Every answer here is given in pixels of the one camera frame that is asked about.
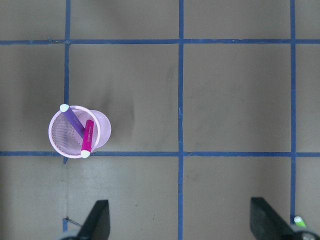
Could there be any pink mesh cup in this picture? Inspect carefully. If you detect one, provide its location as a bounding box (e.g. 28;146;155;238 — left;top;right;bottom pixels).
48;105;112;159

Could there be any green highlighter pen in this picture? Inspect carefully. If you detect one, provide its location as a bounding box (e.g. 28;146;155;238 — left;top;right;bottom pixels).
293;216;307;228

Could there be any pink highlighter pen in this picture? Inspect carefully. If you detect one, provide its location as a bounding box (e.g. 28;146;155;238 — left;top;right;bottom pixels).
80;119;94;159

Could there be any purple highlighter pen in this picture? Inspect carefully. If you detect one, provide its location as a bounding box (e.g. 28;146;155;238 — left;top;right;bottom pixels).
59;103;85;138

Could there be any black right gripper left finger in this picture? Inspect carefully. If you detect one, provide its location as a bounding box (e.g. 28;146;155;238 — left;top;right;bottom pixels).
75;199;111;240

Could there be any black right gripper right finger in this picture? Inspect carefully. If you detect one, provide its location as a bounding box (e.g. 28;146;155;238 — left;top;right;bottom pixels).
250;197;297;240

